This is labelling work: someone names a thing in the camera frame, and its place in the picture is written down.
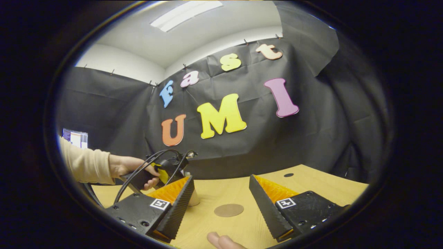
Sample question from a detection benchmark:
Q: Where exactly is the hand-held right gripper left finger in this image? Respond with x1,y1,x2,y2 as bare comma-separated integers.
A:
104,175,195,242

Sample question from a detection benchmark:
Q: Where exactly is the ceiling light panel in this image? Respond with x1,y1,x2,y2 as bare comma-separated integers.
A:
150,1,224,33

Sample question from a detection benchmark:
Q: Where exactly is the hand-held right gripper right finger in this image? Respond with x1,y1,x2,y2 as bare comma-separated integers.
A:
248,174,350,242

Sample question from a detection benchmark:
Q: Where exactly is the wooden desktop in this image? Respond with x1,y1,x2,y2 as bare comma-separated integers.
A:
91,164,369,249

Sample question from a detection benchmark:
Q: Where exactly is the beige cup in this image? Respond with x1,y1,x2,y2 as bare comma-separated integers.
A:
187,171,201,207

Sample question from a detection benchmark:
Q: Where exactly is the computer monitor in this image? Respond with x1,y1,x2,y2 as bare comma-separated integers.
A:
62,128,88,149

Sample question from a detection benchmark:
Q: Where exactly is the black backdrop cloth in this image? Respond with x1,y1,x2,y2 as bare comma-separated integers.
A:
55,1,393,184

